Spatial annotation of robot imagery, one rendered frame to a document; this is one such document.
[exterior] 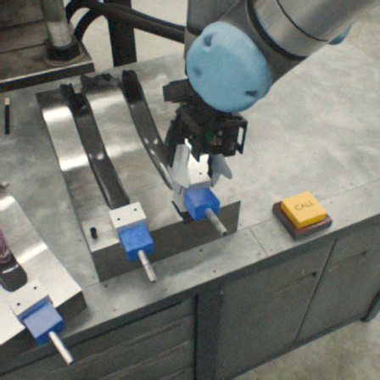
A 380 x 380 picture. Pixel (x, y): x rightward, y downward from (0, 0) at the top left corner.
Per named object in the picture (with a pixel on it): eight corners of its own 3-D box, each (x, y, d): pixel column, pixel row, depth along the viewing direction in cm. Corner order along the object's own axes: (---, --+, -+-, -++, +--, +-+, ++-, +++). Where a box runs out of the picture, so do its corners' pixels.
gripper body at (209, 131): (194, 167, 59) (203, 82, 52) (170, 136, 66) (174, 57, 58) (243, 158, 62) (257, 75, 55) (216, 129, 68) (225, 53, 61)
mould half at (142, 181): (237, 231, 81) (243, 181, 71) (99, 282, 74) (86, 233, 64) (143, 89, 112) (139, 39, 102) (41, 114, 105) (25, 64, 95)
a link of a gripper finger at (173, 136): (161, 168, 65) (177, 113, 61) (158, 162, 66) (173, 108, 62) (189, 168, 67) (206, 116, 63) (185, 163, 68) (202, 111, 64)
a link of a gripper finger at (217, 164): (224, 203, 68) (218, 156, 62) (207, 182, 73) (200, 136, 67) (242, 196, 69) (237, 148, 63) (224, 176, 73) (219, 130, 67)
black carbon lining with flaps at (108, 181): (193, 194, 78) (194, 154, 71) (106, 223, 74) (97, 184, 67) (130, 91, 100) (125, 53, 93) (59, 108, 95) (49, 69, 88)
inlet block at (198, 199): (236, 243, 67) (242, 215, 63) (206, 251, 65) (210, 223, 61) (198, 193, 76) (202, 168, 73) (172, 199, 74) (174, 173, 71)
